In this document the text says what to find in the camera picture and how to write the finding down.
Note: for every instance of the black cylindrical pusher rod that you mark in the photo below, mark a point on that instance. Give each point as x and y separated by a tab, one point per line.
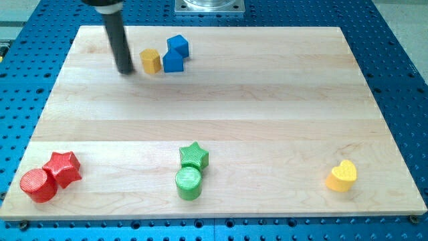
114	26

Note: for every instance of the yellow hexagon block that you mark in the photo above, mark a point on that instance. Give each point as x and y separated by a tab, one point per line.
151	62

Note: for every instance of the yellow heart block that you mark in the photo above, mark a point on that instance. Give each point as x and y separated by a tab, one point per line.
341	178

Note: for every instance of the blue cube block rear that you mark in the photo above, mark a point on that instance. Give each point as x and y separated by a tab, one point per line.
179	44

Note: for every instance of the blue cube block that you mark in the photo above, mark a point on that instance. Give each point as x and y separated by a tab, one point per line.
173	62
179	44

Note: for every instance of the blue cube block front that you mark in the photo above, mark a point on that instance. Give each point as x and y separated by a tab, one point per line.
173	62

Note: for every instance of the blue perforated table plate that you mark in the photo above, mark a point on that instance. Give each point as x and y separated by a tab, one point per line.
399	85

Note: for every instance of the wooden board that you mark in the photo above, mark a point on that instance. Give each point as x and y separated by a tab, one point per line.
276	108

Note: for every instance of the red star block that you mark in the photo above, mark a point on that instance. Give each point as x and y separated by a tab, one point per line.
64	168

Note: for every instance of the green star block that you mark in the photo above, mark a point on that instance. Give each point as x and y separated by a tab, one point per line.
194	156

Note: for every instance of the green cylinder block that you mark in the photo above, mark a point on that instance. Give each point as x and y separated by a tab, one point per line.
188	183

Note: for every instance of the red cylinder block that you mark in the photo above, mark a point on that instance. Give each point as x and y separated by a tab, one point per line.
38	185

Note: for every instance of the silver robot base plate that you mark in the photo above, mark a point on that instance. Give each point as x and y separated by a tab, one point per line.
209	6

